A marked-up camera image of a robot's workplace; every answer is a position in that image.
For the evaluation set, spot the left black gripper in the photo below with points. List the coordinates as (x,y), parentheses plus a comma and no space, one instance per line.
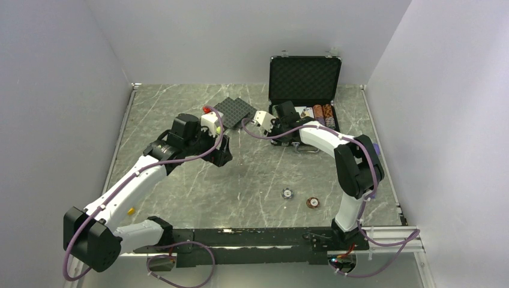
(219,157)

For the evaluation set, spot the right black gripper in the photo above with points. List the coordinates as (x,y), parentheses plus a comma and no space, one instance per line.
(284,140)

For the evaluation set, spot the red chip stack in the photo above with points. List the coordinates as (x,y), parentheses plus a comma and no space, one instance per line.
(317,111)

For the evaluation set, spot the purple chip stack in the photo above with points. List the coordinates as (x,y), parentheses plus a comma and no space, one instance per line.
(321,120)

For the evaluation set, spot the small chip stack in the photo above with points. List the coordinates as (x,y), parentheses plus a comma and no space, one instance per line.
(330,122)

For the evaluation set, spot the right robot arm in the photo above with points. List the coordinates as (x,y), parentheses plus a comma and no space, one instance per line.
(358,168)

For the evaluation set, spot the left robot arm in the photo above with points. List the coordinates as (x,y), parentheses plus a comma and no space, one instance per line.
(94,235)

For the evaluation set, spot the playing cards deck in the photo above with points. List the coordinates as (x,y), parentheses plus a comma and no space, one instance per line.
(305,111)

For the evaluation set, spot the black poker case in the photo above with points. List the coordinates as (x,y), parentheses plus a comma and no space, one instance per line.
(304,80)

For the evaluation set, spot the dark foam pad top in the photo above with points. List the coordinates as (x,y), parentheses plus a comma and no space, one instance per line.
(231,113)

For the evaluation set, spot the purple cylinder object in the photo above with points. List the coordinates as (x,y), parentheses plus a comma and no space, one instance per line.
(377,149)

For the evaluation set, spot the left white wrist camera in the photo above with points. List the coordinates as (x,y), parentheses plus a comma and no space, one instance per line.
(210,120)

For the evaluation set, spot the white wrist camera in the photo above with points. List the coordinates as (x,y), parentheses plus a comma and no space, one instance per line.
(265,120)
(210,120)

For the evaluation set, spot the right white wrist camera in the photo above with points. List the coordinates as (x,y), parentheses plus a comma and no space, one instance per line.
(265,120)

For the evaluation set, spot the black base frame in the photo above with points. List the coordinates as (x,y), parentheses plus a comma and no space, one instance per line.
(312,245)

